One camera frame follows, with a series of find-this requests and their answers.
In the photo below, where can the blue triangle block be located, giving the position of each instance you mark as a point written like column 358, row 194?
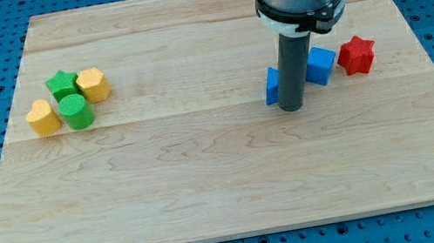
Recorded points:
column 271, row 87

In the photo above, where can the light wooden board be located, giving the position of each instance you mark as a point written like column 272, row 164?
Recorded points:
column 184, row 150

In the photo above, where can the grey cylindrical pointer rod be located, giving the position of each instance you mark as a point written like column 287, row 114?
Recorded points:
column 292, row 66

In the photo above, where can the blue cube block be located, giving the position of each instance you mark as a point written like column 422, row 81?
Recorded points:
column 319, row 65

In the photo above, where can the yellow hexagon block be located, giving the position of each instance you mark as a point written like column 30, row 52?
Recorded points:
column 94, row 85

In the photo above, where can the green cylinder block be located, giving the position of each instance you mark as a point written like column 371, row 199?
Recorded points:
column 76, row 111

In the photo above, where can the red star block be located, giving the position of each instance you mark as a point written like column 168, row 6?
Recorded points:
column 356, row 56

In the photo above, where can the green star block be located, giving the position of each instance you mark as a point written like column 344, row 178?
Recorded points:
column 62, row 85

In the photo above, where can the yellow heart block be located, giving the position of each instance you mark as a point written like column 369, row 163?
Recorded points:
column 42, row 119

